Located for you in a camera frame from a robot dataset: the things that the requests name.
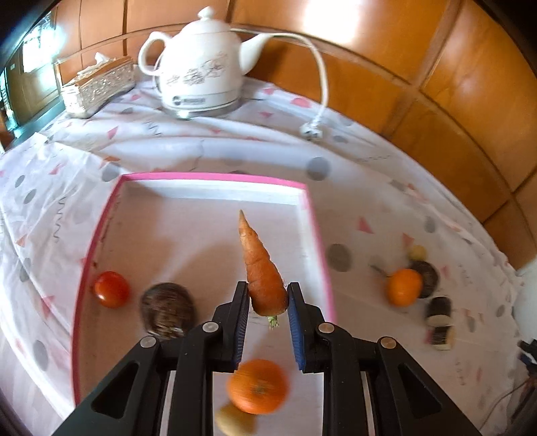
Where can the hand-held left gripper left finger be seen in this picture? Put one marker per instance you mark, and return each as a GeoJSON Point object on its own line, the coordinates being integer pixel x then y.
{"type": "Point", "coordinates": [240, 323]}

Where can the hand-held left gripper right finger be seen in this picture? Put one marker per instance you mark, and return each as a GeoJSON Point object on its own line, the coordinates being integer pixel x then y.
{"type": "Point", "coordinates": [295, 331]}

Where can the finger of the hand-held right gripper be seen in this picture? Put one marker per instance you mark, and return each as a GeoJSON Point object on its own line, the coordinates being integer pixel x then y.
{"type": "Point", "coordinates": [528, 353]}

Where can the orange carrot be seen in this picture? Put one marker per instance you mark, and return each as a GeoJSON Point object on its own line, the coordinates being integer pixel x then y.
{"type": "Point", "coordinates": [260, 272]}

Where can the large orange tangerine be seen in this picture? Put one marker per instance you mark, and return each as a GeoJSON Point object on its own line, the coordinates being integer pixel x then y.
{"type": "Point", "coordinates": [258, 385]}

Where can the small yellow potato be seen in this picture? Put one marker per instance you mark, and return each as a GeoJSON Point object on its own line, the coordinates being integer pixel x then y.
{"type": "Point", "coordinates": [235, 421]}
{"type": "Point", "coordinates": [417, 252]}

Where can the pink rectangular tray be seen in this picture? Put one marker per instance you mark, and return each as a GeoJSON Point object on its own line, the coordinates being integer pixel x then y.
{"type": "Point", "coordinates": [188, 234]}

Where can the small orange tangerine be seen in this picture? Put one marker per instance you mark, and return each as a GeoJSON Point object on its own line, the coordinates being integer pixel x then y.
{"type": "Point", "coordinates": [404, 287]}

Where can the red tomato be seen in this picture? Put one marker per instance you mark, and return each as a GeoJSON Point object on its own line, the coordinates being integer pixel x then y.
{"type": "Point", "coordinates": [111, 289]}

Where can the white patterned tablecloth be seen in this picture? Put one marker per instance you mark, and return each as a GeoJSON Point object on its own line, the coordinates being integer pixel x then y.
{"type": "Point", "coordinates": [377, 188]}

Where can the white ceramic electric kettle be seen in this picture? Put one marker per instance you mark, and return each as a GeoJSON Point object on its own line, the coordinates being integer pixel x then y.
{"type": "Point", "coordinates": [201, 63]}

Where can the silver patterned tissue box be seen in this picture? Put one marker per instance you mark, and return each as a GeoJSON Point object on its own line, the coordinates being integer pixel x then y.
{"type": "Point", "coordinates": [96, 90]}

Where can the wooden glass door cabinet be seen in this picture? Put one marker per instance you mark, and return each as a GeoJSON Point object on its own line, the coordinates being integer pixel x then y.
{"type": "Point", "coordinates": [29, 84]}

